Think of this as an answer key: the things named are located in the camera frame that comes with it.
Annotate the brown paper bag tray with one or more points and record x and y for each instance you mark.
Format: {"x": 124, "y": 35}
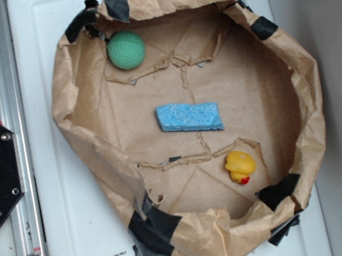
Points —
{"x": 171, "y": 189}

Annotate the yellow rubber duck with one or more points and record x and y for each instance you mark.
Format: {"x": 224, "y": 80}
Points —
{"x": 240, "y": 166}

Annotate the aluminium extrusion rail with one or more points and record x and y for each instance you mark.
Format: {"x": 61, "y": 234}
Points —
{"x": 26, "y": 220}

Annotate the green dimpled foam ball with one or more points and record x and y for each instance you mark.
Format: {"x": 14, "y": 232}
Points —
{"x": 126, "y": 50}

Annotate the blue sponge block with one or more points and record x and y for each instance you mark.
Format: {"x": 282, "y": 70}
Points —
{"x": 189, "y": 117}

